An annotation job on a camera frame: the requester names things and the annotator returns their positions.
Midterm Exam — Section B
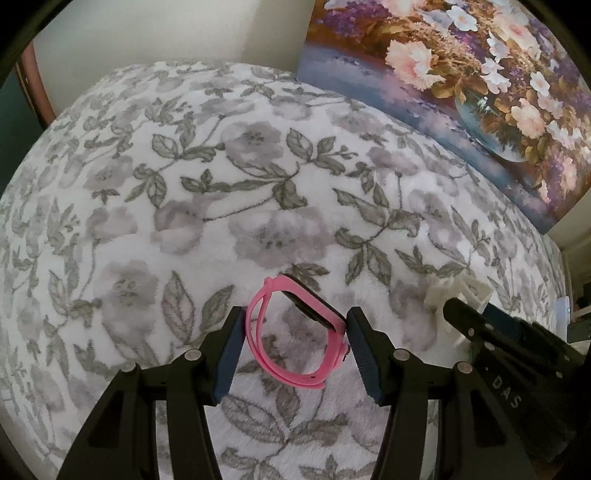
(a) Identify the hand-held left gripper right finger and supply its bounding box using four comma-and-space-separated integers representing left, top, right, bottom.
346, 306, 534, 480

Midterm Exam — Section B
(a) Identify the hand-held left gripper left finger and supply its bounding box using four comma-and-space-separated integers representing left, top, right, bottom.
55, 305, 245, 480

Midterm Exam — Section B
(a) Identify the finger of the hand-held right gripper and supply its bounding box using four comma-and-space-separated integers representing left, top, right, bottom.
442, 298, 502, 358
482, 302, 527, 330

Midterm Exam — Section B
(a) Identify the pink smart watch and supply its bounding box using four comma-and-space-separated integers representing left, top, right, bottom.
246, 273, 352, 391

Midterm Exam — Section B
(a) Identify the white ribbed hair clip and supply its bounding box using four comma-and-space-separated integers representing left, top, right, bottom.
424, 273, 492, 347

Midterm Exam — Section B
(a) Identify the white power strip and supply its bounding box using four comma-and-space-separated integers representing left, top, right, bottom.
555, 296, 578, 326

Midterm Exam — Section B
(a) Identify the grey floral blanket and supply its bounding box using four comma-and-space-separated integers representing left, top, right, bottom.
0, 60, 571, 480

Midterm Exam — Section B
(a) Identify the floral painting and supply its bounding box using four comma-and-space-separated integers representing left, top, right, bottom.
297, 0, 591, 235

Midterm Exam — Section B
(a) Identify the brown wooden frame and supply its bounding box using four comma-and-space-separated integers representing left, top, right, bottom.
15, 44, 57, 130

